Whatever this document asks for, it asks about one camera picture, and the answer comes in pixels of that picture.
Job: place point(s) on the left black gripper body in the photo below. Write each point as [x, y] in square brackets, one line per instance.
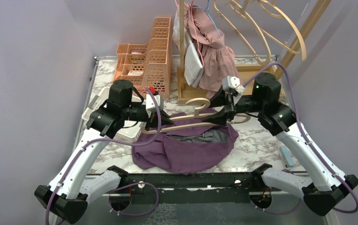
[152, 112]

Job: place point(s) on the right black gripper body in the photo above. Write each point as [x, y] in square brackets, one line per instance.
[245, 104]

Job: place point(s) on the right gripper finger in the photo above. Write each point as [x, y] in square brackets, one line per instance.
[219, 99]
[220, 118]

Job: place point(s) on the pink clothes pile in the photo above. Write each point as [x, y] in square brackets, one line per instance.
[219, 59]

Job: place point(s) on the white skirt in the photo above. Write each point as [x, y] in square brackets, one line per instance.
[193, 66]

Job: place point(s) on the purple cloth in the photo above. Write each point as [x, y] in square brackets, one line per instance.
[188, 150]

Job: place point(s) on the blue wire hanger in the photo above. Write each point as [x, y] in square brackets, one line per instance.
[206, 11]

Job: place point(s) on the pink wire hanger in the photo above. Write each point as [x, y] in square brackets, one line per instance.
[194, 35]

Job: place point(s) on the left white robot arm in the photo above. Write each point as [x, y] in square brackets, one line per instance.
[68, 194]

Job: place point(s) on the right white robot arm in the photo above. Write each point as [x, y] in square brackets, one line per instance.
[326, 185]

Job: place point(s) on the white plastic basket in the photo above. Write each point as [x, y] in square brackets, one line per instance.
[131, 130]

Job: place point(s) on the orange plastic file organizer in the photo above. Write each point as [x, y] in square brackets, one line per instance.
[148, 64]

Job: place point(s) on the light blue small block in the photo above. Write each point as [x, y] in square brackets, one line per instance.
[286, 157]

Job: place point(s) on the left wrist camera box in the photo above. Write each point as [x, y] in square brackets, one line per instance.
[154, 103]

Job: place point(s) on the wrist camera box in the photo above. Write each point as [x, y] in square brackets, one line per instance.
[231, 84]
[154, 103]

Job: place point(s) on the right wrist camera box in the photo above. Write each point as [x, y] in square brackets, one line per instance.
[231, 84]

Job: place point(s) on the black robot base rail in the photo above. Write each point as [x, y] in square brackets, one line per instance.
[172, 188]

